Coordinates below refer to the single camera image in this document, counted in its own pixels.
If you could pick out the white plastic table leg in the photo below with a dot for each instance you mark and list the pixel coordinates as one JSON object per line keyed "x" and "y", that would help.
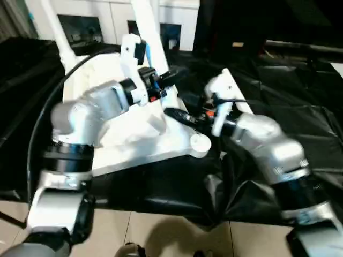
{"x": 57, "y": 32}
{"x": 241, "y": 91}
{"x": 150, "y": 34}

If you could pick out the white plastic table top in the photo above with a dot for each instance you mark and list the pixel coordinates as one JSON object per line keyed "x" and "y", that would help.
{"x": 128, "y": 150}

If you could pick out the small white cup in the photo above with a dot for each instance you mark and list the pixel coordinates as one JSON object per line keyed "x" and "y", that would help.
{"x": 174, "y": 44}

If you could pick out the white display cabinet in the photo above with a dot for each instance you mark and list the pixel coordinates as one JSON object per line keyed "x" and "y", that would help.
{"x": 107, "y": 16}

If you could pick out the black work mat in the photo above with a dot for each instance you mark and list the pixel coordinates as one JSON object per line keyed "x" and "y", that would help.
{"x": 281, "y": 88}

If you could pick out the black cabinet with gold label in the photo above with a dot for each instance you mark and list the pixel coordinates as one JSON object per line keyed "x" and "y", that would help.
{"x": 268, "y": 18}

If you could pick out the white teal pole stand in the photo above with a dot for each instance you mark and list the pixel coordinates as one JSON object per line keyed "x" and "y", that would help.
{"x": 30, "y": 12}

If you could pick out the white flat board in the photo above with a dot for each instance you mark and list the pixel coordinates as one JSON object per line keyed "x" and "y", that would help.
{"x": 337, "y": 67}

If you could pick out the dark robot left foot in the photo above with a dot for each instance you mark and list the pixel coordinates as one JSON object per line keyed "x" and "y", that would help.
{"x": 130, "y": 250}

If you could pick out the grey window curtain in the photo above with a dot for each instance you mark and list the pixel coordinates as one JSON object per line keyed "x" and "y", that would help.
{"x": 13, "y": 18}

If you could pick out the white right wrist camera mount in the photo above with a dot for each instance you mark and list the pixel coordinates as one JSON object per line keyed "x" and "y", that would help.
{"x": 222, "y": 88}

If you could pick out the black metal table frame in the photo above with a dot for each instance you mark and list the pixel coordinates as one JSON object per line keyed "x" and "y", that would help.
{"x": 13, "y": 218}

